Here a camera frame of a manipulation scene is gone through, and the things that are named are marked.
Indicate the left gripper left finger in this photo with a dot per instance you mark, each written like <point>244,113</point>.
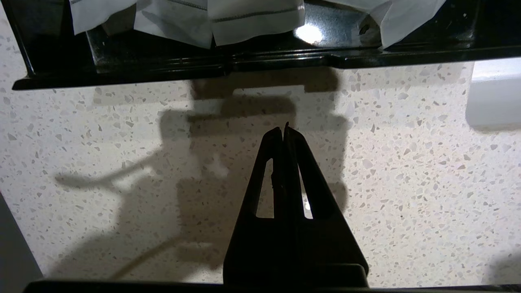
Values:
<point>252,244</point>

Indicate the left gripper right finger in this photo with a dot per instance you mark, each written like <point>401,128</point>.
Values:
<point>325,244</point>

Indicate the black amenity box with drawer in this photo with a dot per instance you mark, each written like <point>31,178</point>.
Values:
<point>163,61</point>

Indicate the long clear toothbrush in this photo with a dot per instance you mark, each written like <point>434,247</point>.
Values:
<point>95,14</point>

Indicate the white ceramic sink basin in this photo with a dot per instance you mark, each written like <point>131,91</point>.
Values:
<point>494,97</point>

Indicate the grey sachet with green label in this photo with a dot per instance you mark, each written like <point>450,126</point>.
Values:
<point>175,24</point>

